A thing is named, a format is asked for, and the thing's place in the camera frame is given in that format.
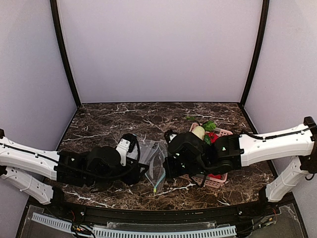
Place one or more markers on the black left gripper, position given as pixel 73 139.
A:
pixel 135 173

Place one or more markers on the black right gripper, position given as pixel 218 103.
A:
pixel 169 168

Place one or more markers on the clear zip bag blue zipper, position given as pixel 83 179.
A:
pixel 155 159

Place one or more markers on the pink red fruit toy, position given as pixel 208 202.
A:
pixel 214 176

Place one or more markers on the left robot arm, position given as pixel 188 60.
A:
pixel 101 165

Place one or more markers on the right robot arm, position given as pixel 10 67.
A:
pixel 189 154

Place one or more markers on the white radish toy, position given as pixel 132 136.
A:
pixel 199 131

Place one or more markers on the pink plastic basket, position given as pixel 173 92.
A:
pixel 212 182

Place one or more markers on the red tomato toy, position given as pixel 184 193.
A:
pixel 211 138

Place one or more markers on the green leaf sprig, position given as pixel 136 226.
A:
pixel 207 126

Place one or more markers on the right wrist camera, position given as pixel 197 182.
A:
pixel 169 135

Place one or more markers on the black front rail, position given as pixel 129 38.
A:
pixel 97 215

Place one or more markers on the white slotted cable duct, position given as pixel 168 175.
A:
pixel 125 230

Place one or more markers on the black frame post right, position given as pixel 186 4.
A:
pixel 256 53

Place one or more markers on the black frame post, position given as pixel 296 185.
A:
pixel 63 52
pixel 256 53

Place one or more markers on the black frame post left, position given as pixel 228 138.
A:
pixel 63 52

